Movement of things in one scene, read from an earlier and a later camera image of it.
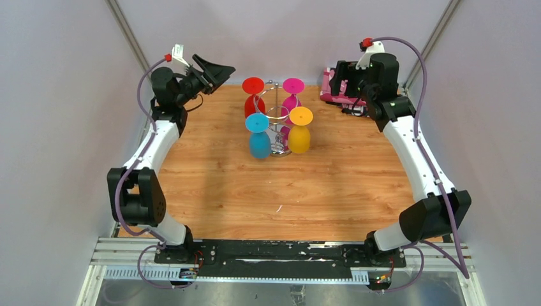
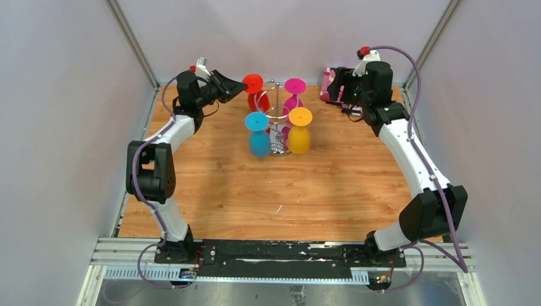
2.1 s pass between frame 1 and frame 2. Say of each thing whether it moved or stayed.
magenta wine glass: stayed
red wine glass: moved
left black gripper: moved
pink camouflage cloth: stayed
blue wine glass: stayed
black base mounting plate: stayed
